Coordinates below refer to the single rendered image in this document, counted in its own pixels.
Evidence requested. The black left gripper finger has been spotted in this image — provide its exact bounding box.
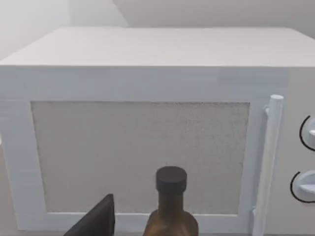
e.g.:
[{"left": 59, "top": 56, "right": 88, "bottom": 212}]
[{"left": 63, "top": 193, "right": 116, "bottom": 236}]

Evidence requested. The pale microwave door handle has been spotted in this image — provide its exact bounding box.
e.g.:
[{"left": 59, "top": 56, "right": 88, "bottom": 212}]
[{"left": 250, "top": 94, "right": 284, "bottom": 236}]

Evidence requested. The pale microwave door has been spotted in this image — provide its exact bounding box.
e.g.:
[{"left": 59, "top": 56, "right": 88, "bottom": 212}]
[{"left": 0, "top": 65, "right": 291, "bottom": 233}]

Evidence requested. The pale microwave knob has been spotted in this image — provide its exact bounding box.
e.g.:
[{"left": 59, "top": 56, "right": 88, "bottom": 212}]
[
  {"left": 299, "top": 115, "right": 315, "bottom": 151},
  {"left": 290, "top": 171, "right": 315, "bottom": 204}
]

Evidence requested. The brown bottle with black cap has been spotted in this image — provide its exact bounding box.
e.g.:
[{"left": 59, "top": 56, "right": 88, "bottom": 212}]
[{"left": 143, "top": 166, "right": 199, "bottom": 236}]

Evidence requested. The pale microwave oven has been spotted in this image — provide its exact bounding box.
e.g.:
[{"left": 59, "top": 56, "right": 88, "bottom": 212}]
[{"left": 0, "top": 27, "right": 315, "bottom": 236}]

